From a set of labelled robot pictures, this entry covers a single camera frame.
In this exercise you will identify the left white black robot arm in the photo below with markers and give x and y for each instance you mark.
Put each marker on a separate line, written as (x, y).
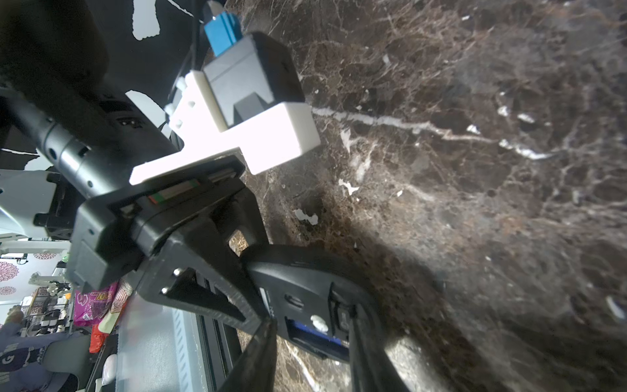
(52, 66)

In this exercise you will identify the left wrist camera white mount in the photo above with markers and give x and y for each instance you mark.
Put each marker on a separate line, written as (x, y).
(241, 92)

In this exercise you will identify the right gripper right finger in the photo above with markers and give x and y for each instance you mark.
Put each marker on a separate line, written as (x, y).
(370, 366)

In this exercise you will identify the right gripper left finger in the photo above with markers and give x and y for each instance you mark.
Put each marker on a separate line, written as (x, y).
(255, 369)

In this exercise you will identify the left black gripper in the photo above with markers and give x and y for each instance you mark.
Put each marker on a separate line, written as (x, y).
(170, 236)

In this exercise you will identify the blue AA battery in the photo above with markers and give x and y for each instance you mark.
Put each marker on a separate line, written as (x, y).
(316, 343)

